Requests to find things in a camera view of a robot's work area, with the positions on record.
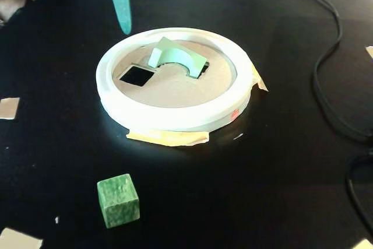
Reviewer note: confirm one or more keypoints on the mint U-shaped block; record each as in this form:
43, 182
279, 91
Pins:
175, 55

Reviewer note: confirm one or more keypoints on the white round shape sorter lid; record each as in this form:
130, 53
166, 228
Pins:
175, 115

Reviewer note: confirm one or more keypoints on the long masking tape strip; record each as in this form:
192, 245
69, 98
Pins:
169, 138

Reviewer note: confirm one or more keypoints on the short masking tape strip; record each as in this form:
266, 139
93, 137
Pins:
260, 81

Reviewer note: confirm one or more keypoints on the thin white scrap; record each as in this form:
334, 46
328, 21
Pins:
238, 136

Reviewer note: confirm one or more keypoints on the green wooden cube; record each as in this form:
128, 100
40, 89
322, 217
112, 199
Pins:
116, 199

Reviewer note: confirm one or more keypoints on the white paper piece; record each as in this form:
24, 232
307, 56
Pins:
370, 52
365, 244

